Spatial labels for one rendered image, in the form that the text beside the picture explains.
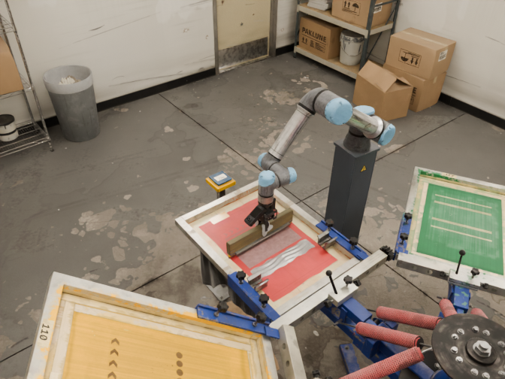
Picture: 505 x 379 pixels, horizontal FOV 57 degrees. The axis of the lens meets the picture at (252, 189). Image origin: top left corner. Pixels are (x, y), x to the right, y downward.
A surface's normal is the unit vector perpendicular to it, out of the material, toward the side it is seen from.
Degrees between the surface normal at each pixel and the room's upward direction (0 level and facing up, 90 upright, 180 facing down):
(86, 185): 0
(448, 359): 0
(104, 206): 0
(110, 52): 90
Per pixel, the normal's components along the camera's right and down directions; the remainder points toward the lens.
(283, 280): 0.01, -0.78
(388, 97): 0.41, 0.57
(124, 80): 0.62, 0.50
